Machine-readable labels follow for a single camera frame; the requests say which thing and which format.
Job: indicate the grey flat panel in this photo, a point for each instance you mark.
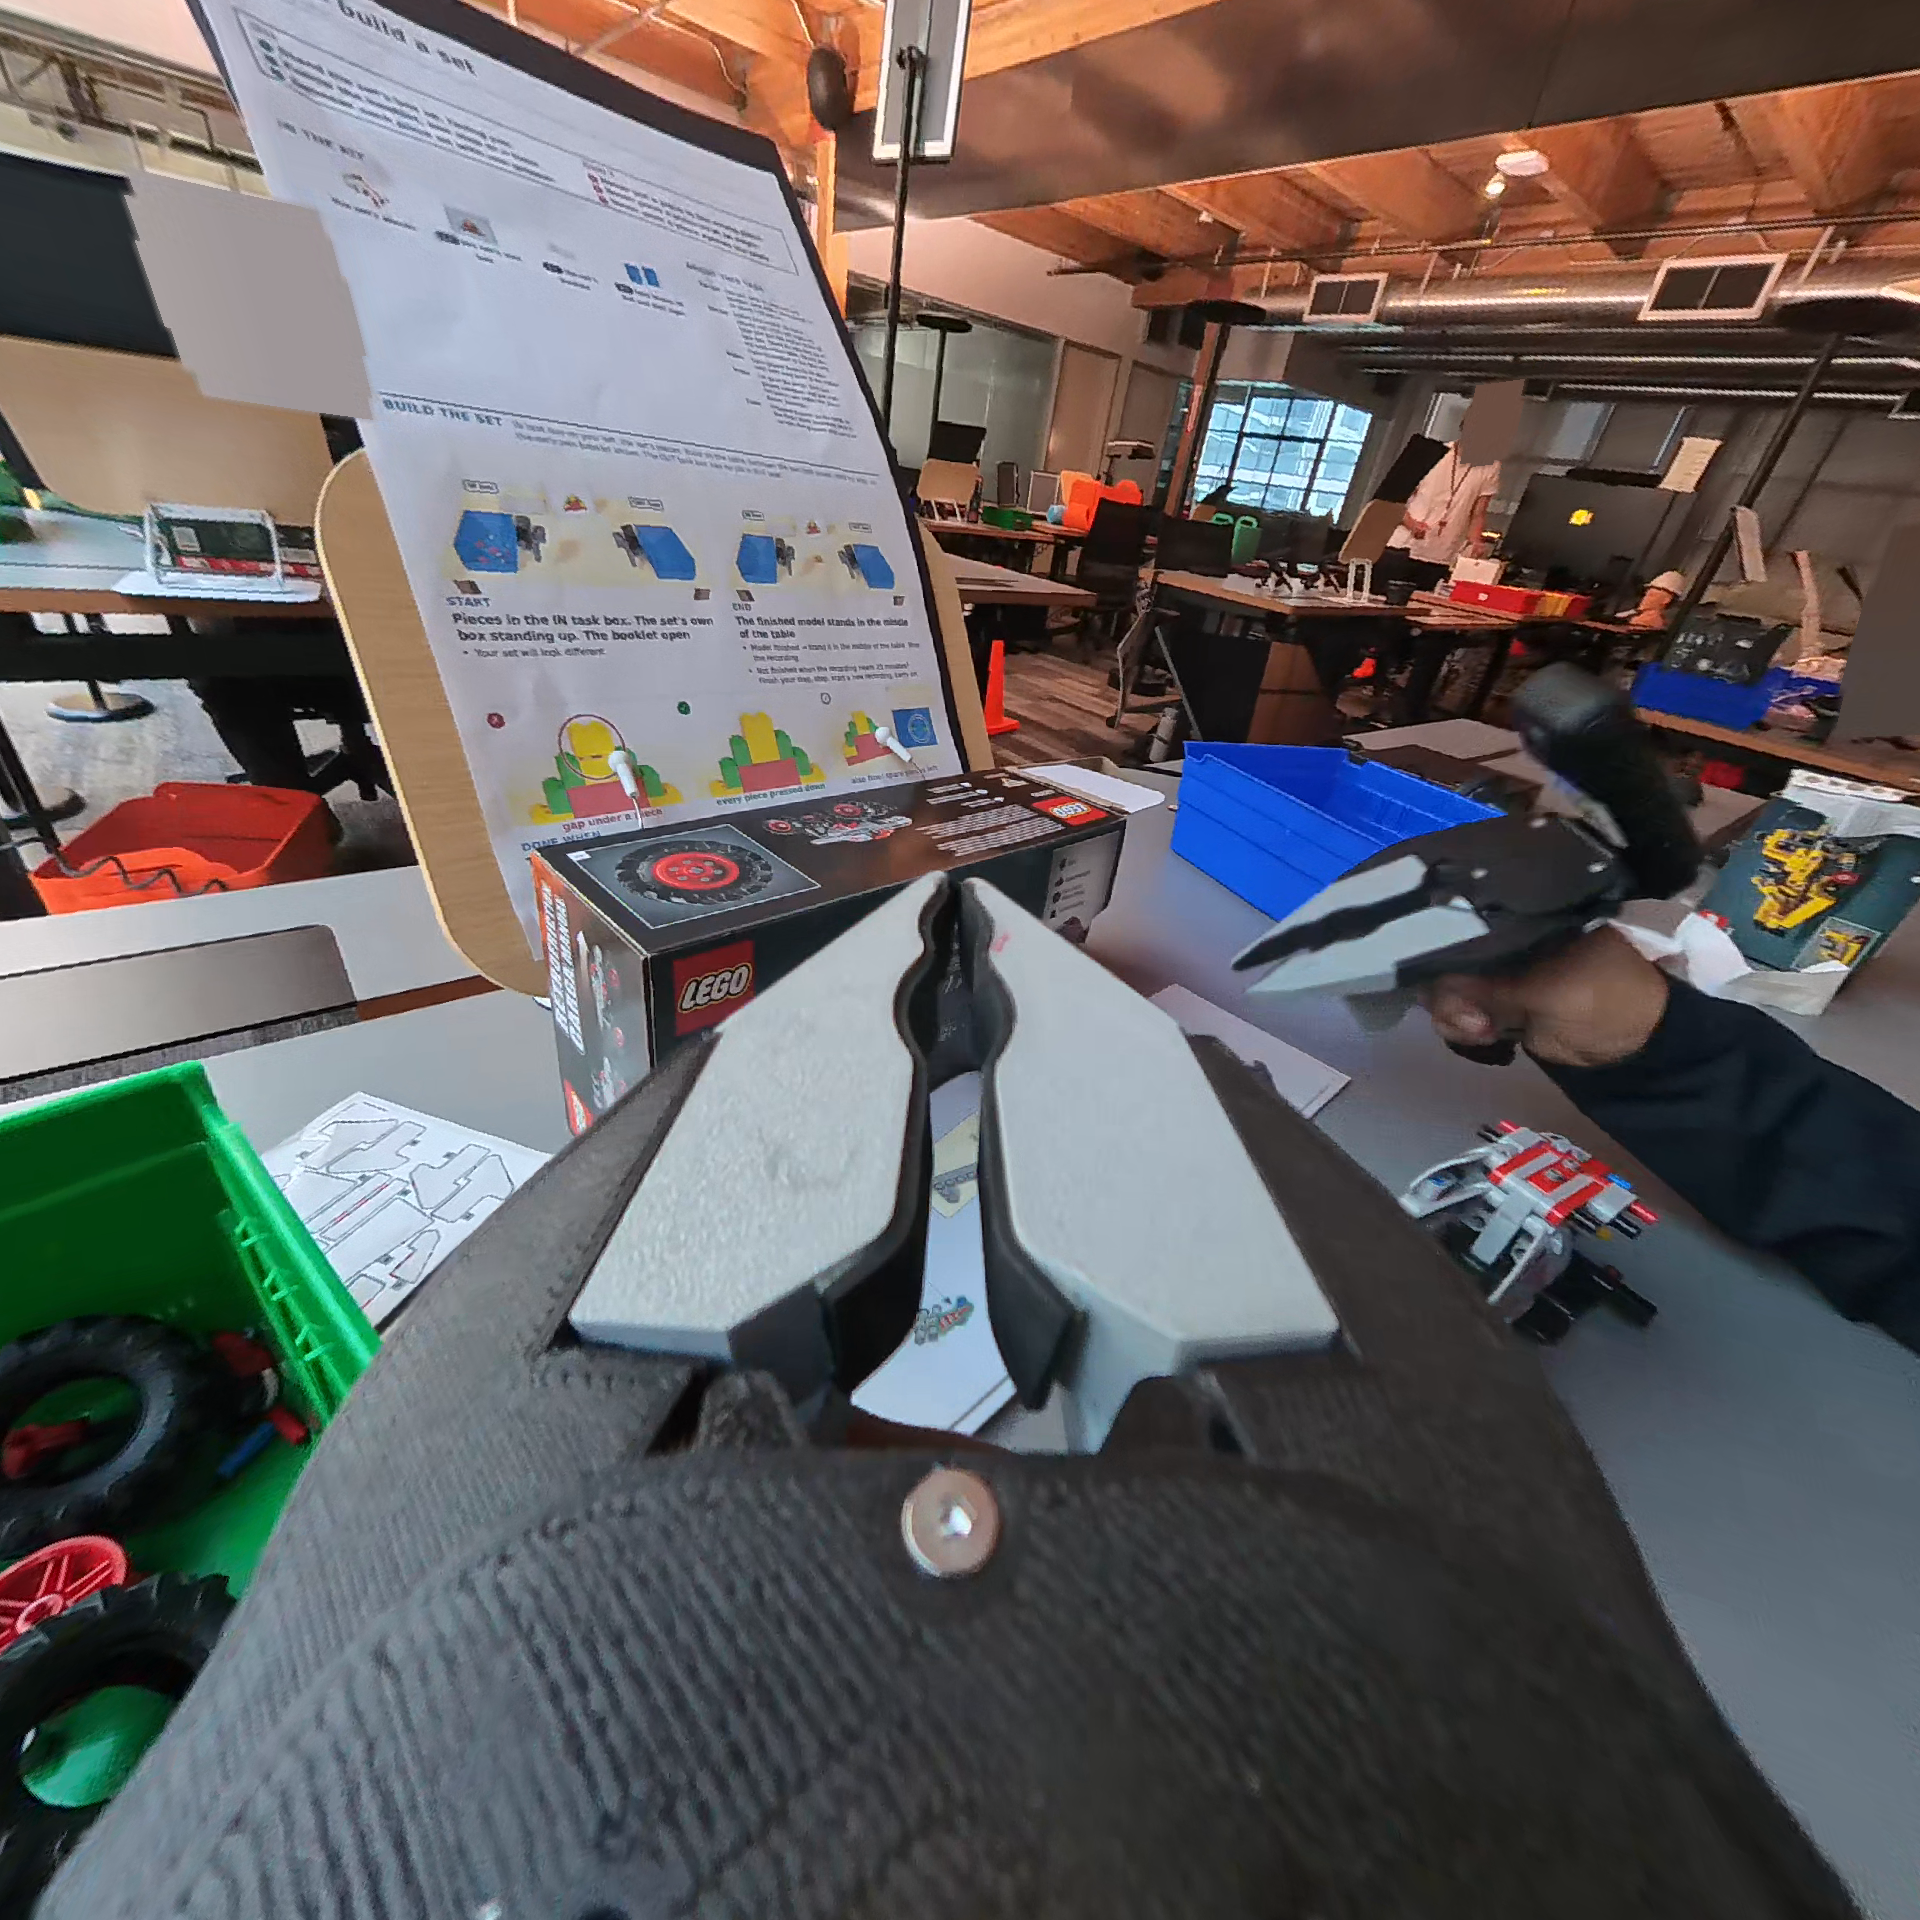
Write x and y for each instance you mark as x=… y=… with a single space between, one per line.
x=165 y=998

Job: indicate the large black screen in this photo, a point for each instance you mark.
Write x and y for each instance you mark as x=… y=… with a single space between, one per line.
x=65 y=255

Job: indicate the person's right hand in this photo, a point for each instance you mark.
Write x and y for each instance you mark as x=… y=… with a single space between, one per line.
x=1560 y=1005

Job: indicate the printed instruction poster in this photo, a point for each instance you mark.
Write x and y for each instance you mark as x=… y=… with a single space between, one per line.
x=597 y=453

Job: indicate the red plastic bin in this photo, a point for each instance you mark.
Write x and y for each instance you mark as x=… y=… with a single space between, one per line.
x=1516 y=599

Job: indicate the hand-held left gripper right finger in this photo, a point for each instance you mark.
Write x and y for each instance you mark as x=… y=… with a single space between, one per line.
x=1139 y=1200

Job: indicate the small red lego piece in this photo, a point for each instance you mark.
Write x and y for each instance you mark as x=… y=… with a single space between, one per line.
x=238 y=1357

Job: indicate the small blue lego pin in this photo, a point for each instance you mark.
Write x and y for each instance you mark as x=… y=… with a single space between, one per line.
x=254 y=1449

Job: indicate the open instruction booklet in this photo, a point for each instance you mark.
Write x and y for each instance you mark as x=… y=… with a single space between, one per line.
x=946 y=1322

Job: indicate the blue plastic bin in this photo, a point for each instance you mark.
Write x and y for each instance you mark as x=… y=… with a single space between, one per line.
x=1273 y=823

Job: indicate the yellow vehicle lego box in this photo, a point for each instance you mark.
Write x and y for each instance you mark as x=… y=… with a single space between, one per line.
x=1817 y=886

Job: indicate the small blue bin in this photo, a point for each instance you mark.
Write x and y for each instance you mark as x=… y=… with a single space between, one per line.
x=1708 y=697

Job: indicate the clear display case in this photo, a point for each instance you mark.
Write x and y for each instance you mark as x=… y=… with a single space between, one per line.
x=225 y=544

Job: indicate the black floor lamp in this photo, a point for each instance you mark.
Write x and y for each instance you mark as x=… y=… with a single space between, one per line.
x=917 y=77

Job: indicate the black rubber tyre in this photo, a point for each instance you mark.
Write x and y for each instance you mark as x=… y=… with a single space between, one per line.
x=90 y=1666
x=152 y=1403

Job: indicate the wooden poster board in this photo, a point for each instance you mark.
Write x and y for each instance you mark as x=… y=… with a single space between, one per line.
x=407 y=748

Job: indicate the white sticker sheet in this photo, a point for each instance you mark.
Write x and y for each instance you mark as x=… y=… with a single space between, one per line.
x=407 y=1188

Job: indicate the person's right forearm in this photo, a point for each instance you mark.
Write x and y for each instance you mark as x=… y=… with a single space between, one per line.
x=1770 y=1142

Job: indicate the black lego set box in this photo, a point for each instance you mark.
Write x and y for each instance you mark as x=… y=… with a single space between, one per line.
x=839 y=900

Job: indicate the grey red lego model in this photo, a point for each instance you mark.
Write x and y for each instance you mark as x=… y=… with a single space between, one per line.
x=1528 y=1200

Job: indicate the orange traffic cone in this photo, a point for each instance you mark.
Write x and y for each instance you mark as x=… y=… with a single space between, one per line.
x=999 y=697

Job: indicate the white paper card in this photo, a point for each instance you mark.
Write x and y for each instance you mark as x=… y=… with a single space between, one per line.
x=1095 y=785

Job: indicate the crumpled white paper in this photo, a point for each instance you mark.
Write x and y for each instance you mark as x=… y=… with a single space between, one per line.
x=1725 y=962

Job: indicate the black office chair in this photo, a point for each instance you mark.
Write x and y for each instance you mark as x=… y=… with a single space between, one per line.
x=1113 y=557

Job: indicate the black computer monitor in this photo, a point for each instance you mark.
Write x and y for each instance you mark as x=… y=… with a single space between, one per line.
x=1591 y=525

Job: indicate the green plastic bin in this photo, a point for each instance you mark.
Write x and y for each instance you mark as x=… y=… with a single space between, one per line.
x=135 y=1188

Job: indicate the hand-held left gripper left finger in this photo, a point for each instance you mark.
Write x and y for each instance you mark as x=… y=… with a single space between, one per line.
x=766 y=1172

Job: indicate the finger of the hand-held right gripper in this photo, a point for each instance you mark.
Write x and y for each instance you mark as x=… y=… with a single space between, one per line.
x=1348 y=914
x=1378 y=951

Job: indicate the orange plastic bin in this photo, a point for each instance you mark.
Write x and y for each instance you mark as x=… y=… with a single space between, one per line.
x=194 y=842

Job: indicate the red wheel hub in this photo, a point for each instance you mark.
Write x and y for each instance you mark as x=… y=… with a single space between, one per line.
x=59 y=1591

